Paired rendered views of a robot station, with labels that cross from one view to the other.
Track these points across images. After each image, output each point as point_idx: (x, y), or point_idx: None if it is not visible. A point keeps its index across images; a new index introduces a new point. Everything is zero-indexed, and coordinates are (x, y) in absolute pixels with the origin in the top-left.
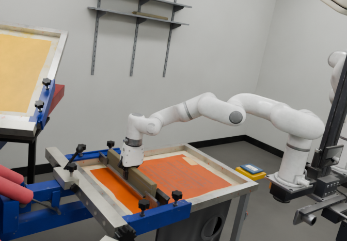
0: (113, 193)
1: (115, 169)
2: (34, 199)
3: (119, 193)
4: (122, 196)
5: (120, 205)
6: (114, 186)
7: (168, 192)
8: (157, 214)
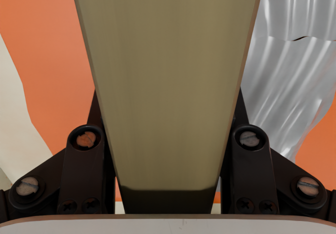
0: (20, 76)
1: None
2: None
3: (65, 84)
4: (74, 113)
5: (39, 158)
6: None
7: (334, 159)
8: None
